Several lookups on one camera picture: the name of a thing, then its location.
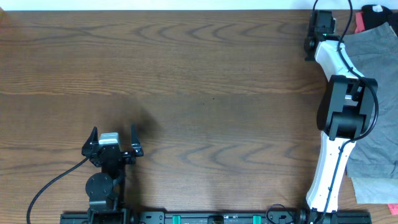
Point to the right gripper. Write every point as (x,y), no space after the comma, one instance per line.
(310,56)

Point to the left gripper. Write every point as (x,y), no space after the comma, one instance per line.
(129,159)

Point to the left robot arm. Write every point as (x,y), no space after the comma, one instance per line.
(105,189)

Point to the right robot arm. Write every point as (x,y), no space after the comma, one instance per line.
(348,112)

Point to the red garment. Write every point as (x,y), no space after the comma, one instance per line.
(360,27)

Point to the black garment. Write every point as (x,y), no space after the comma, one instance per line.
(376,15)

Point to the light grey cloth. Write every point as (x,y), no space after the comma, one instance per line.
(375,191)

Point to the red cloth corner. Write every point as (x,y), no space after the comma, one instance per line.
(393,208)

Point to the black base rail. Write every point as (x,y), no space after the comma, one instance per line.
(272,216)

